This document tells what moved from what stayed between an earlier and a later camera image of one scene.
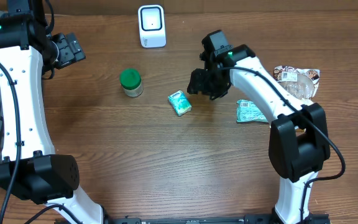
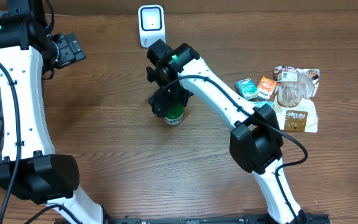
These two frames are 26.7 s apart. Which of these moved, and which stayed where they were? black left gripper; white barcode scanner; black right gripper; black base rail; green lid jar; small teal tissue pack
Moved: green lid jar; small teal tissue pack; black right gripper
Stayed: black base rail; black left gripper; white barcode scanner
